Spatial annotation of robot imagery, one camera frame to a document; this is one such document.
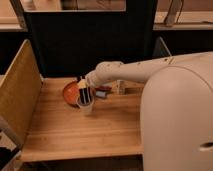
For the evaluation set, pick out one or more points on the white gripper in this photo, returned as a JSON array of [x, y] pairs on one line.
[[90, 80]]

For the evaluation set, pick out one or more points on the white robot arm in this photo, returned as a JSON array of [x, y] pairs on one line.
[[176, 108]]

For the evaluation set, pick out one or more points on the orange ceramic plate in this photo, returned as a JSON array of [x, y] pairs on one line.
[[71, 93]]

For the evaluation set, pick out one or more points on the white ceramic cup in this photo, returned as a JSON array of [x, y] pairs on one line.
[[85, 109]]

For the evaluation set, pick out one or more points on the red small object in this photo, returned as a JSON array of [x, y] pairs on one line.
[[103, 88]]

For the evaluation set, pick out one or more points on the small blue grey object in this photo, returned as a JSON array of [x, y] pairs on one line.
[[101, 94]]

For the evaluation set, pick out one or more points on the clear glass bottle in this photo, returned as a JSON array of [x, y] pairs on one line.
[[121, 87]]

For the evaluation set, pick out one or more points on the black back panel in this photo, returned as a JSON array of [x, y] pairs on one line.
[[73, 43]]

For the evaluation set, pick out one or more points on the yellow side panel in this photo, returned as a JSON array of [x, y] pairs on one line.
[[19, 91]]

